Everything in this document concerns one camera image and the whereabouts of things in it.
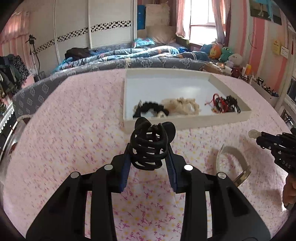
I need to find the white band gold watch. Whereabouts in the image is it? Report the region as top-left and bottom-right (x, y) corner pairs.
(215, 145), (251, 187)

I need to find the black cord necklace bundle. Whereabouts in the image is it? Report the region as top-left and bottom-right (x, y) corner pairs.
(214, 94), (241, 114)

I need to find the cream fluffy scrunchie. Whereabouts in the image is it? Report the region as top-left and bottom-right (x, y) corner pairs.
(161, 97), (201, 115)

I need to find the black hair claw clip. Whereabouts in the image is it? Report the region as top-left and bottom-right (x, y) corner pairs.
(128, 117), (176, 171)

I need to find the black fuzzy scrunchie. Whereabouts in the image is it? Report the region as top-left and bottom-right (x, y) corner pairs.
(132, 101), (170, 118)

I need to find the person right hand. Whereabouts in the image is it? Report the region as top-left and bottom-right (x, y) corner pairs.
(282, 174), (296, 206)

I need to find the white desk organizer box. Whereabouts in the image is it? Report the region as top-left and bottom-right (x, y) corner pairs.
(250, 78), (280, 108)

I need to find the orange bottle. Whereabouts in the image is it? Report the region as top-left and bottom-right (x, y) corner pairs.
(244, 64), (252, 75)

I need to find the dark red round jar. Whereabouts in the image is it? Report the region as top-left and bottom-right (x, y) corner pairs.
(231, 67), (242, 78)

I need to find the white plush toy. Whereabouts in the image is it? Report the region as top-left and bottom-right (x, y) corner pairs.
(228, 53), (242, 67)

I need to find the white shallow tray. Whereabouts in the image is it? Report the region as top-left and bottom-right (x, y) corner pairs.
(123, 68), (251, 133)

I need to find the pink floral table cloth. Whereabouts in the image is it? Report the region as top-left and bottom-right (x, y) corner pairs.
(3, 69), (290, 240)

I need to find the green plush toy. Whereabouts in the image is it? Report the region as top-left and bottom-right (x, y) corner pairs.
(219, 47), (234, 63)

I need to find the orange plush toy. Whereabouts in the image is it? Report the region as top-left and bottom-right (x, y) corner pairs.
(209, 44), (222, 59)

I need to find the blue plush toy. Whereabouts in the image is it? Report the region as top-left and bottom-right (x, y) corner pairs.
(200, 44), (213, 55)

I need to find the grey floral bed cover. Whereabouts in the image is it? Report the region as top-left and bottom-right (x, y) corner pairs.
(11, 56), (211, 119)

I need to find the pink window curtain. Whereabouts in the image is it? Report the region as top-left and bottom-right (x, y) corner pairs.
(176, 1), (231, 45)

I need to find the beige pillow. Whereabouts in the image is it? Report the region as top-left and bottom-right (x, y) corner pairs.
(146, 25), (176, 44)

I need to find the blue patterned quilt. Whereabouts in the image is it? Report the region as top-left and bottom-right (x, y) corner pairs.
(54, 38), (210, 72)

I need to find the clothes rack with clothes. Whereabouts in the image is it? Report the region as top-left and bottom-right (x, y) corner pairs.
(1, 54), (30, 105)

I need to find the black tripod stand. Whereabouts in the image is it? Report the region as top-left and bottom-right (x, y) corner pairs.
(26, 34), (46, 82)

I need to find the black bag on bed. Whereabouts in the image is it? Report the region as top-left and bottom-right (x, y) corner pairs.
(65, 48), (91, 61)

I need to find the pink left curtain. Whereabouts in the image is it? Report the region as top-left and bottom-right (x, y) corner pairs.
(1, 11), (30, 44)

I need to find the white sliding wardrobe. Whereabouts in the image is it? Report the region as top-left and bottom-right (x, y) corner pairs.
(22, 0), (137, 74)

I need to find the white wall socket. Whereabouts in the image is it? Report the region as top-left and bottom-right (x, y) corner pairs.
(280, 46), (289, 59)

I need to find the yellow wall box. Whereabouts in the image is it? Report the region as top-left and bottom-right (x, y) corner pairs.
(272, 40), (281, 55)

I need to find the wall poster green blue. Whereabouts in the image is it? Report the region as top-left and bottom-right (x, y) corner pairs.
(249, 0), (282, 25)

